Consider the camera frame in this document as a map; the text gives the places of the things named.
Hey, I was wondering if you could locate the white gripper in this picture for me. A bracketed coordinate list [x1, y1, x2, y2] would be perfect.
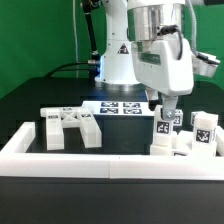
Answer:
[131, 39, 194, 121]

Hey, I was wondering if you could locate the white chair seat part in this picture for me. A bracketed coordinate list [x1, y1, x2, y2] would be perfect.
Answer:
[150, 131, 217, 157]

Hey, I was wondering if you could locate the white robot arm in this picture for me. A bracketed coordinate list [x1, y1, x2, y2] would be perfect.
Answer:
[81, 0, 193, 120]

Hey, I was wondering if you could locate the white tagged cube left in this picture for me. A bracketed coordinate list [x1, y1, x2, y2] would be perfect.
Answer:
[173, 109, 183, 127]

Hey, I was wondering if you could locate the white tagged cube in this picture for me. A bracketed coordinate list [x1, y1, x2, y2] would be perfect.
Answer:
[173, 109, 183, 127]
[190, 111, 199, 126]

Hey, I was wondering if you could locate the white tagged cube right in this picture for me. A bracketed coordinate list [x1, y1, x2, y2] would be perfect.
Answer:
[190, 111, 199, 126]

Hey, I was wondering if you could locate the white marker sheet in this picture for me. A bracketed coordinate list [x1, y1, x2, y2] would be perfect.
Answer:
[82, 101, 154, 116]

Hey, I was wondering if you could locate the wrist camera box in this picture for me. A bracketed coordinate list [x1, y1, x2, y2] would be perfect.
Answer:
[192, 52, 220, 78]

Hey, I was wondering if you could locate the black cable bundle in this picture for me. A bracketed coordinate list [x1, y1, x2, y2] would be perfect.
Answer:
[43, 61, 101, 80]

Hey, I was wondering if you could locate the white chair back frame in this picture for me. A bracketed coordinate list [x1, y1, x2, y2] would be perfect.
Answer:
[40, 107, 102, 150]

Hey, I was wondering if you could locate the grey thin cable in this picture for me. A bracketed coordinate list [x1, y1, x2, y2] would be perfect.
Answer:
[72, 0, 81, 79]

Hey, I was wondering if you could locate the white U-shaped fence frame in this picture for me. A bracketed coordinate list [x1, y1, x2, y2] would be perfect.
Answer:
[0, 122, 224, 180]

